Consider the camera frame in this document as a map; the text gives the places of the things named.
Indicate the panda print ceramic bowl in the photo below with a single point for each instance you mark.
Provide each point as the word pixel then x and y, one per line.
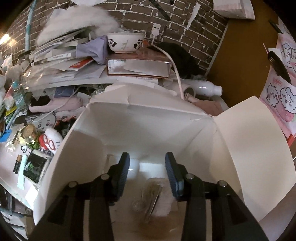
pixel 125 42

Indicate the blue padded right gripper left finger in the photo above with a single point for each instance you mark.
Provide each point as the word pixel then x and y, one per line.
pixel 118 176

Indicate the blue flat plastic piece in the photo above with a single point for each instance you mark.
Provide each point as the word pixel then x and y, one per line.
pixel 4 137

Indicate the green glass jar gold lid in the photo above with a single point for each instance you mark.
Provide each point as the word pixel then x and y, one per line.
pixel 31 136

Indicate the white fluffy fur piece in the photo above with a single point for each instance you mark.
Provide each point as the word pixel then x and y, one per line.
pixel 98 20

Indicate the clear water bottle blue label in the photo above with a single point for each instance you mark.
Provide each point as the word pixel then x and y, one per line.
pixel 19 96

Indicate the white roll with blue cap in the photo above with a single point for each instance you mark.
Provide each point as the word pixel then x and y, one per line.
pixel 133 169

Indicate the black gold battery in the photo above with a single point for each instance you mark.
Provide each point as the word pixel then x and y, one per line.
pixel 17 164

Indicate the stack of books and papers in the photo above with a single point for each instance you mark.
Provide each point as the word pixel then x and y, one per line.
pixel 56 60

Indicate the black scrunchie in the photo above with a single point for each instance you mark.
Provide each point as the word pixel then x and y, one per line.
pixel 62 127

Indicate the pink hair brush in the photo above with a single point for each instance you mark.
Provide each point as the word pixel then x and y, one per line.
pixel 45 105

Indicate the white shelf board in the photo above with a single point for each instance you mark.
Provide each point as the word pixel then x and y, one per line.
pixel 102 80

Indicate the brown silver box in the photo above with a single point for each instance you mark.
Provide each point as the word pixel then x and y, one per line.
pixel 144 62

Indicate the pink white paper bag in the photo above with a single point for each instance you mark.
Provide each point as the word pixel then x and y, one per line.
pixel 234 9

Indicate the white lotion bottle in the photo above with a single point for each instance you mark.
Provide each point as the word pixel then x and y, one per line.
pixel 204 88

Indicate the light blue cream tube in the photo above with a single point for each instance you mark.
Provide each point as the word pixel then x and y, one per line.
pixel 21 177

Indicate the white plush with red glasses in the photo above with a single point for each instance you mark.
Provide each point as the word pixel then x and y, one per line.
pixel 50 140

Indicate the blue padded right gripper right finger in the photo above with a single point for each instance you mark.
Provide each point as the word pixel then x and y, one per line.
pixel 176 175

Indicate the purple cloth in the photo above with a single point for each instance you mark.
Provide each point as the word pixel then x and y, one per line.
pixel 97 49

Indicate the pink fluffy plush pouch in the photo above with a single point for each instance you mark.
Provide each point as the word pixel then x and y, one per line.
pixel 157 197

